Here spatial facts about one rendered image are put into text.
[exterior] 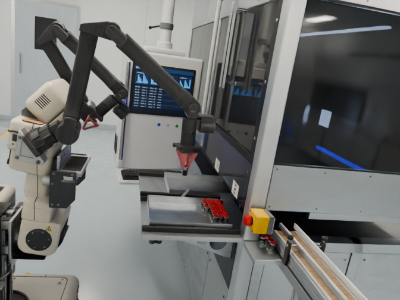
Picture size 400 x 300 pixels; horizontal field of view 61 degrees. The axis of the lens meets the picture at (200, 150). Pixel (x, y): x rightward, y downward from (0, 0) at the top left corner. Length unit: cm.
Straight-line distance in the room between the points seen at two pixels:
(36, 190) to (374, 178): 140
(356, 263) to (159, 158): 130
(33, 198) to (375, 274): 154
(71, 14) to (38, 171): 544
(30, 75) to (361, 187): 618
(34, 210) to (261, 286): 100
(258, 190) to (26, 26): 605
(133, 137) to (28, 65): 491
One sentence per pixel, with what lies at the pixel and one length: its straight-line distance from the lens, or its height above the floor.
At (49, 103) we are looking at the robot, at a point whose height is 131.
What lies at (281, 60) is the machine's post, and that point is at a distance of 126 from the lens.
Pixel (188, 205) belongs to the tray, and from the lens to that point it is 163.
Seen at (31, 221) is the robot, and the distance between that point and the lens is 160.
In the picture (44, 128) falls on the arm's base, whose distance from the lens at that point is 131.
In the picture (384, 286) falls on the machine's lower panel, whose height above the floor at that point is 66.
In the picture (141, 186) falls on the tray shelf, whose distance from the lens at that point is 180.
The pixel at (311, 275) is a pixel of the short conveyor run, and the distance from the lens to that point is 122.
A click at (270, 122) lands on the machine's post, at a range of 128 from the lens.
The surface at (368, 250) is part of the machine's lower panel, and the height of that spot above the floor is 85.
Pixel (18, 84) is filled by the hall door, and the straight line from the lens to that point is 704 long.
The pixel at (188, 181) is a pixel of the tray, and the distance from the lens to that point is 193.
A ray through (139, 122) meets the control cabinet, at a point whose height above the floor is 111.
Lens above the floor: 154
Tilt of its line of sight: 15 degrees down
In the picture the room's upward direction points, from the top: 8 degrees clockwise
